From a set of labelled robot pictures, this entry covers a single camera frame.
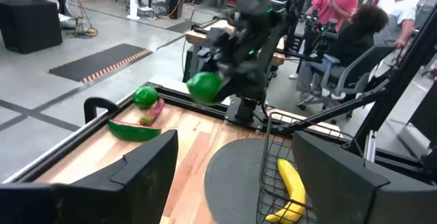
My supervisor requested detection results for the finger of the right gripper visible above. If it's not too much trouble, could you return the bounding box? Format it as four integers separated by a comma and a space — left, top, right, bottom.
210, 75, 240, 104

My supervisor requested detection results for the yellow banana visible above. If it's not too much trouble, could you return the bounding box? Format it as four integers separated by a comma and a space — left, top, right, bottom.
264, 158, 307, 224

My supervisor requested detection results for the black floor mat striped edge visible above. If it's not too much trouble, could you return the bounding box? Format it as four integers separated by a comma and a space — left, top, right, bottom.
47, 42, 152, 84

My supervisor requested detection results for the dark red pepper green stem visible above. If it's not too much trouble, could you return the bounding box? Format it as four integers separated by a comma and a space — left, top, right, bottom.
139, 97, 166, 127

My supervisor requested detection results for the black cabinet box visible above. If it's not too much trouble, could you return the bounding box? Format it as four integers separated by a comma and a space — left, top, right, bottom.
0, 0, 64, 55

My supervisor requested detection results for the black background robot rig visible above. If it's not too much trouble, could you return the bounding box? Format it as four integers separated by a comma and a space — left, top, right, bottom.
300, 12, 339, 61

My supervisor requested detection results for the black wire basket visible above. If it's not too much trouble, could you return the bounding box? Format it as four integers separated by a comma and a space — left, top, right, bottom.
255, 111, 365, 224

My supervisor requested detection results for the green round fruit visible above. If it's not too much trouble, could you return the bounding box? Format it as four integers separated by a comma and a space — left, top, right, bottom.
186, 71, 223, 106
132, 85, 160, 110

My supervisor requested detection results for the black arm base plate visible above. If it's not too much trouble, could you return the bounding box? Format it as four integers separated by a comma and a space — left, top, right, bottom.
223, 113, 270, 131

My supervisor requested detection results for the person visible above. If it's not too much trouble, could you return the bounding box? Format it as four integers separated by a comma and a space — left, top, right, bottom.
295, 3, 390, 104
305, 0, 359, 33
373, 0, 421, 51

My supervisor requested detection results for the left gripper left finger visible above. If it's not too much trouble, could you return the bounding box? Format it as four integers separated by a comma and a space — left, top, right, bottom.
0, 129, 180, 224

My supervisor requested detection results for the watermelon slice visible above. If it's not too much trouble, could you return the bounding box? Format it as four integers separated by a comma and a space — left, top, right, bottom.
108, 118, 162, 143

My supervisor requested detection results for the black frame handle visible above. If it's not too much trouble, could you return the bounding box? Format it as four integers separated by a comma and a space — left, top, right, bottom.
83, 96, 120, 124

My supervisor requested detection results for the grey office chair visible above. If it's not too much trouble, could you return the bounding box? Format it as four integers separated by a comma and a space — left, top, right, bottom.
296, 44, 397, 122

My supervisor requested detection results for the grey round woven placemat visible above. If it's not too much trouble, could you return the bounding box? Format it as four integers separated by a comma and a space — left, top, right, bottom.
203, 137, 308, 224

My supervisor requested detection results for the wooden workbench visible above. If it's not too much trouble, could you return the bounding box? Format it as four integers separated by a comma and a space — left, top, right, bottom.
184, 18, 286, 68

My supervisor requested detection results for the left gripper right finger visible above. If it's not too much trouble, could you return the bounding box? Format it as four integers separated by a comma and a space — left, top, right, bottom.
292, 130, 437, 224

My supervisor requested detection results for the black stand frame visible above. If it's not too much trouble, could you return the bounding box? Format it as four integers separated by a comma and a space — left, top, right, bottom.
290, 8, 437, 184

